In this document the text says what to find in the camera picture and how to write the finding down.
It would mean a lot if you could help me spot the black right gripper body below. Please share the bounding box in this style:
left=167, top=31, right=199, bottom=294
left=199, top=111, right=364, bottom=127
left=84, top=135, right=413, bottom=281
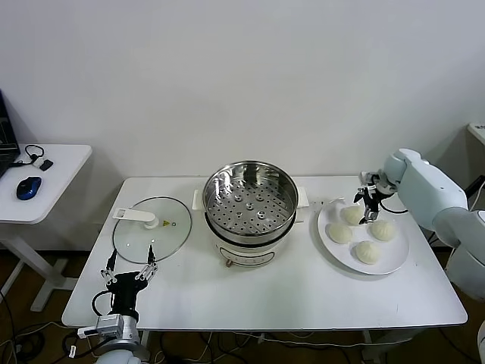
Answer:
left=363, top=181, right=393, bottom=213

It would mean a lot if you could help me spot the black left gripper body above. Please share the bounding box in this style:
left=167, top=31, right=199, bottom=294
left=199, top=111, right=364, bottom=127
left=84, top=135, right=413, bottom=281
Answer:
left=108, top=271, right=147, bottom=315

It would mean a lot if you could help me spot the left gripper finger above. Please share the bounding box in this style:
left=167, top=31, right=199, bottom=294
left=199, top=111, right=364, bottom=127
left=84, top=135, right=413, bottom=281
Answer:
left=136, top=245, right=158, bottom=282
left=100, top=249, right=117, bottom=284

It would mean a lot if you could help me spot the white steamed baozi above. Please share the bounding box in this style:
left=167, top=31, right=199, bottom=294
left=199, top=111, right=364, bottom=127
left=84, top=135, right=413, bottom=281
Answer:
left=369, top=219, right=398, bottom=242
left=354, top=240, right=381, bottom=265
left=327, top=222, right=353, bottom=244
left=339, top=206, right=365, bottom=227

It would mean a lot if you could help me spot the stainless steel steamer basket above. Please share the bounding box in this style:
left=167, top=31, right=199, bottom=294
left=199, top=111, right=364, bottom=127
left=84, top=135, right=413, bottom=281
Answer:
left=192, top=161, right=310, bottom=238

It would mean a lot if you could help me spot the white round plate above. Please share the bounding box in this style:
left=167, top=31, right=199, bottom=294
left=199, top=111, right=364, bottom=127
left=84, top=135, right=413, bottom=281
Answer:
left=317, top=196, right=411, bottom=275

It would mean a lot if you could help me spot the white electric pot base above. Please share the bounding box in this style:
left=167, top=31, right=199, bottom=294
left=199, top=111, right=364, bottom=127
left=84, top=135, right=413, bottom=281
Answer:
left=204, top=212, right=304, bottom=268

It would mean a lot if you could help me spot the white side table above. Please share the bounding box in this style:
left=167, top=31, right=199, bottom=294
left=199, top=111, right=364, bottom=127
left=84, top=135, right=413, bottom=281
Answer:
left=0, top=143, right=93, bottom=312

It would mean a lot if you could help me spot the blue computer mouse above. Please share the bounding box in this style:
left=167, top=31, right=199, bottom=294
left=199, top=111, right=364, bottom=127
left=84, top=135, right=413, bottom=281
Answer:
left=15, top=176, right=42, bottom=201

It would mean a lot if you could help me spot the white background desk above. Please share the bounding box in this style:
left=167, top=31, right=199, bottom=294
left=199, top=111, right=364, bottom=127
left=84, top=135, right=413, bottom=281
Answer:
left=466, top=121, right=485, bottom=147

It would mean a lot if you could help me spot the black laptop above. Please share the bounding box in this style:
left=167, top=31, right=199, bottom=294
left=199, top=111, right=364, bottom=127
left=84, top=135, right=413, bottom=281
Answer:
left=0, top=89, right=20, bottom=179

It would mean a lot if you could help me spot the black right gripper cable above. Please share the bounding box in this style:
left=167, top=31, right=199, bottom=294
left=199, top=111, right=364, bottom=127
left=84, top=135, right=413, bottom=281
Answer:
left=380, top=200, right=410, bottom=215

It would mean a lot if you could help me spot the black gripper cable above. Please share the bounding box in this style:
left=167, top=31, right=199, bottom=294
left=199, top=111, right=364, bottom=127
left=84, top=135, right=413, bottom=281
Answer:
left=380, top=200, right=410, bottom=215
left=92, top=290, right=114, bottom=318

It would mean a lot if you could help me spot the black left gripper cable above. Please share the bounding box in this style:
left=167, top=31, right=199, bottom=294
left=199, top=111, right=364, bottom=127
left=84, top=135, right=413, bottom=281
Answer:
left=92, top=290, right=114, bottom=318

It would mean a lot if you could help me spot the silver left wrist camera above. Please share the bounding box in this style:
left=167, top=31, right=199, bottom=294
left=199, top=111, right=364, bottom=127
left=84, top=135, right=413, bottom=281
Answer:
left=77, top=314, right=124, bottom=338

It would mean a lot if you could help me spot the black cable with plug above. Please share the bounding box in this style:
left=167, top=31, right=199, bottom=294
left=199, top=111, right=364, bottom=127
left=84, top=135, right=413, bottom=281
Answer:
left=468, top=177, right=485, bottom=199

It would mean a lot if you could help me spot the black cable white adapter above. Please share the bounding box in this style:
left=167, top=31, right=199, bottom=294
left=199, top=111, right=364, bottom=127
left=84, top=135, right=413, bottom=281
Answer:
left=11, top=144, right=46, bottom=168

